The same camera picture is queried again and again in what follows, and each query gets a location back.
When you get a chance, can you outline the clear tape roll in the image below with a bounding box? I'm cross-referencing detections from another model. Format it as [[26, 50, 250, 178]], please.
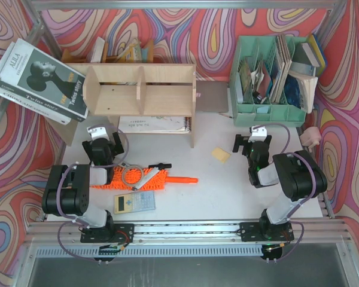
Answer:
[[121, 165, 145, 187]]

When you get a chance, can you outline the orange chenille duster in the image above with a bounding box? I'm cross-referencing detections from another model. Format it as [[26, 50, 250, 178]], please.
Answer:
[[92, 166, 198, 191]]

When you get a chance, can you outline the white black stapler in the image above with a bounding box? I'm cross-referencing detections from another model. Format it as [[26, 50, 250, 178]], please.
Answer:
[[118, 161, 130, 167]]

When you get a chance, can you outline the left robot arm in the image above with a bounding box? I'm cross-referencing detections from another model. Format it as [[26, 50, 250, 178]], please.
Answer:
[[41, 127, 127, 243]]

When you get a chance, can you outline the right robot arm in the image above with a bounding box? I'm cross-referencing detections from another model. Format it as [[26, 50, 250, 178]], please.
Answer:
[[233, 134, 327, 242]]

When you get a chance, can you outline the wooden bookshelf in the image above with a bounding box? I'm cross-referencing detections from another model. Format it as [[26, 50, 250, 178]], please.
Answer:
[[62, 62, 197, 149]]

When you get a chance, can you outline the yellow sticky note pad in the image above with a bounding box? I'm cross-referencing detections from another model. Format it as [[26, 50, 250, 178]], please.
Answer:
[[211, 147, 230, 163]]

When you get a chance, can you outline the pencil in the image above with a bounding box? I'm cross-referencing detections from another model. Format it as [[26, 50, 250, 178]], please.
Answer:
[[218, 112, 233, 118]]

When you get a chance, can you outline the spiral notebook under shelf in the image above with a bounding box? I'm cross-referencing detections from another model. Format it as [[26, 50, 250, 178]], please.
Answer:
[[118, 116, 191, 134]]

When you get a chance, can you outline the green plastic file organizer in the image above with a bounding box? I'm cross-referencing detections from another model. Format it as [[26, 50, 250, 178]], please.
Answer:
[[229, 36, 306, 127]]

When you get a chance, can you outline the pink piggy figure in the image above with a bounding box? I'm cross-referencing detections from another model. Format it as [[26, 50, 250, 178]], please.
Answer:
[[300, 126, 321, 152]]

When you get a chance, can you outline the black binder clip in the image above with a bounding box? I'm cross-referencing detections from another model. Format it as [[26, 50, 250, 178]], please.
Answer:
[[148, 163, 172, 170]]

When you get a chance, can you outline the grey laptop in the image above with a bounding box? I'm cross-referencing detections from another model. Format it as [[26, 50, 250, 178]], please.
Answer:
[[196, 81, 229, 113]]

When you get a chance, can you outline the yellow blue calculator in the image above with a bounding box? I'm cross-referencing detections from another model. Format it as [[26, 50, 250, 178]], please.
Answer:
[[114, 191, 156, 214]]

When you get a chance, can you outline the open book in organizer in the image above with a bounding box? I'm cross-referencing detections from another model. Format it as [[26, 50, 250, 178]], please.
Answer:
[[288, 70, 318, 114]]

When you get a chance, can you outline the blue yellow book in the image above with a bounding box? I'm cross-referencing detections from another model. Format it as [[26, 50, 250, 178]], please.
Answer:
[[293, 34, 327, 77]]

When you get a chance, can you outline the Twins story magazine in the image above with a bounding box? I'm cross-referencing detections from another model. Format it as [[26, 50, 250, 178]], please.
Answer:
[[0, 39, 89, 125]]

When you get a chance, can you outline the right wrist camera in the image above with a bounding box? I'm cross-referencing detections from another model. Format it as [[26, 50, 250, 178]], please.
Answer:
[[248, 127, 267, 142]]

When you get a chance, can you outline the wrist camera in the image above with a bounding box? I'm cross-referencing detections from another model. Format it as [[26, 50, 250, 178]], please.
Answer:
[[87, 127, 109, 141], [248, 127, 267, 142]]

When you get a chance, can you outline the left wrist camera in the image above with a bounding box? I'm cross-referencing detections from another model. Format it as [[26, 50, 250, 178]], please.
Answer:
[[87, 127, 109, 141]]

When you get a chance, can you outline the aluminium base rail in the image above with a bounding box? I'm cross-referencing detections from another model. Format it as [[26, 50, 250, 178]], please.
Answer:
[[25, 218, 352, 245]]

